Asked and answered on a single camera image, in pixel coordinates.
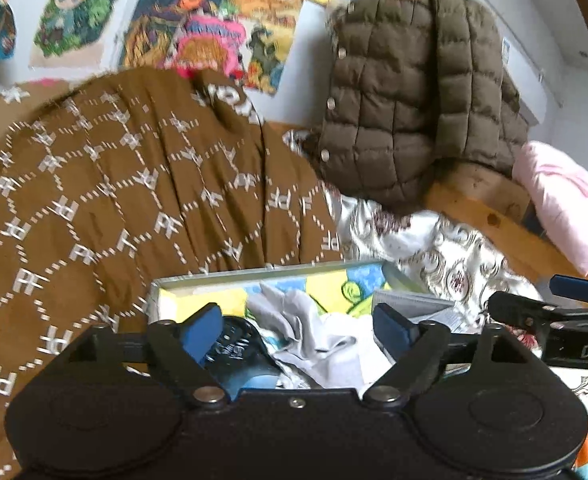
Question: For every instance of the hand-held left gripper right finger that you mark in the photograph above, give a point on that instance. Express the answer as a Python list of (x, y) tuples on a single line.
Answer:
[(394, 330)]

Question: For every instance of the brown patterned blanket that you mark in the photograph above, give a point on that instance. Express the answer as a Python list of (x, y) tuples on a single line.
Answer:
[(124, 185)]

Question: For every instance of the grey face mask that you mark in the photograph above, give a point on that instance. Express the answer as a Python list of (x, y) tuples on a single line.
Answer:
[(424, 305)]

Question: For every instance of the group of colourful wall drawings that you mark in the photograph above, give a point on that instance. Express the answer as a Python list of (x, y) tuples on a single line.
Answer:
[(199, 25)]

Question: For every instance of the black sock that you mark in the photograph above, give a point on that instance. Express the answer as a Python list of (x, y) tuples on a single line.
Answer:
[(239, 345)]

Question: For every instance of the light grey cloth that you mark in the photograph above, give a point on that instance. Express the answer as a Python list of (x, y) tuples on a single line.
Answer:
[(284, 310)]

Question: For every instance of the brown puffer jacket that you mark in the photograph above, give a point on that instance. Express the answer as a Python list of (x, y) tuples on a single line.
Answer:
[(399, 85)]

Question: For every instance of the white air conditioner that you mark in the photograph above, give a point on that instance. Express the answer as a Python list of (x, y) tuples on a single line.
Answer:
[(524, 95)]

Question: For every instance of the white floral quilt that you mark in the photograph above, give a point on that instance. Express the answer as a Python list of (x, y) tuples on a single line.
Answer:
[(449, 250)]

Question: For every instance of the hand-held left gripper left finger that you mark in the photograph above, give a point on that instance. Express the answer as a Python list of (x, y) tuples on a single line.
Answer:
[(201, 332)]

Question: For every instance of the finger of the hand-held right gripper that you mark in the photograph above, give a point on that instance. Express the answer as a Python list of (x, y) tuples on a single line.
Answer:
[(581, 290), (519, 310)]

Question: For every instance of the pink folded blanket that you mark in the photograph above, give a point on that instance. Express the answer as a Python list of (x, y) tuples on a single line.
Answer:
[(564, 195)]

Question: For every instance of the white sock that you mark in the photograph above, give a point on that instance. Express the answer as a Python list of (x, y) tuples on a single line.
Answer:
[(344, 360)]

